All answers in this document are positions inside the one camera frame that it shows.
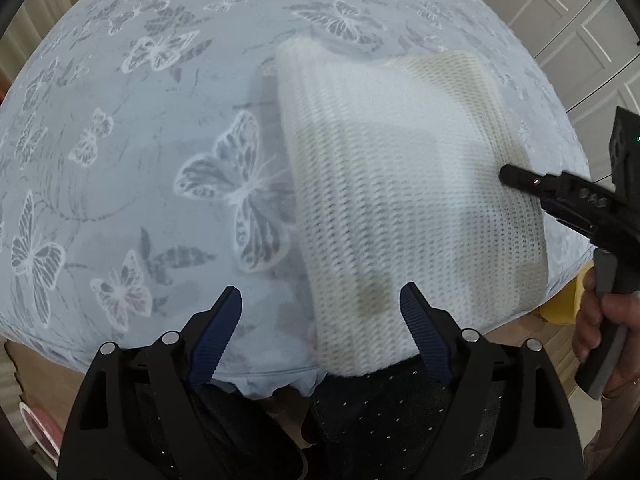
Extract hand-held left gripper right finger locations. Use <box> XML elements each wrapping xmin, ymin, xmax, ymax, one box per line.
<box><xmin>399</xmin><ymin>281</ymin><xmax>586</xmax><ymax>480</ymax></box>

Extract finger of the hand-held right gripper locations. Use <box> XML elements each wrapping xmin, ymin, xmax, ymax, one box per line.
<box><xmin>498</xmin><ymin>162</ymin><xmax>623</xmax><ymax>233</ymax></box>

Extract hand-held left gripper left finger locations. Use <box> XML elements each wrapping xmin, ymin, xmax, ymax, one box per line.
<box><xmin>56</xmin><ymin>285</ymin><xmax>243</xmax><ymax>480</ymax></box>

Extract white red navy knit sweater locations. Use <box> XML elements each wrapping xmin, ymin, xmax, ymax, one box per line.
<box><xmin>276</xmin><ymin>36</ymin><xmax>551</xmax><ymax>377</ymax></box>

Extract person's right forearm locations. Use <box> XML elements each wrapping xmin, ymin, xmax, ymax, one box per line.
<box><xmin>582</xmin><ymin>385</ymin><xmax>640</xmax><ymax>468</ymax></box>

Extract person's right hand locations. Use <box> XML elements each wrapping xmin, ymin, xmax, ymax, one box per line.
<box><xmin>571</xmin><ymin>266</ymin><xmax>640</xmax><ymax>402</ymax></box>

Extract yellow stool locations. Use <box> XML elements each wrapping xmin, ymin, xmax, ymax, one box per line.
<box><xmin>532</xmin><ymin>265</ymin><xmax>586</xmax><ymax>325</ymax></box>

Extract person's dark studded pants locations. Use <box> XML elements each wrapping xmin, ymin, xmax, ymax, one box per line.
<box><xmin>135</xmin><ymin>360</ymin><xmax>506</xmax><ymax>480</ymax></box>

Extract white wardrobe doors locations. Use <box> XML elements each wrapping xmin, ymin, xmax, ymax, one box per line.
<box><xmin>470</xmin><ymin>0</ymin><xmax>640</xmax><ymax>196</ymax></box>

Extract blue butterfly bed sheet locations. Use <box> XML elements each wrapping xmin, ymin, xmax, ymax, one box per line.
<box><xmin>0</xmin><ymin>0</ymin><xmax>593</xmax><ymax>401</ymax></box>

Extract pink slipper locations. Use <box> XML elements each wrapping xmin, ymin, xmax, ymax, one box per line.
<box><xmin>19</xmin><ymin>401</ymin><xmax>63</xmax><ymax>456</ymax></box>

